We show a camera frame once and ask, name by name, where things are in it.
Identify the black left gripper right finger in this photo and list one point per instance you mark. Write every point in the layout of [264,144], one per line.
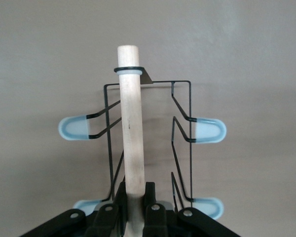
[158,222]

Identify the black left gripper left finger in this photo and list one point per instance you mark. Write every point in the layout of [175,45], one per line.
[106,222]

